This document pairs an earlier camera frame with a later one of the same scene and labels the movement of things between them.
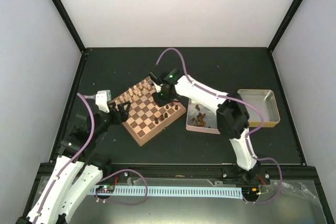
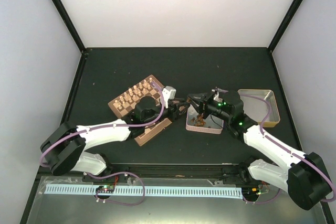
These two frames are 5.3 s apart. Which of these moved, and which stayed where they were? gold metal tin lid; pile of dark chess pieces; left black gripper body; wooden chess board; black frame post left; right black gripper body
Moved: right black gripper body; left black gripper body
Stayed: wooden chess board; pile of dark chess pieces; black frame post left; gold metal tin lid
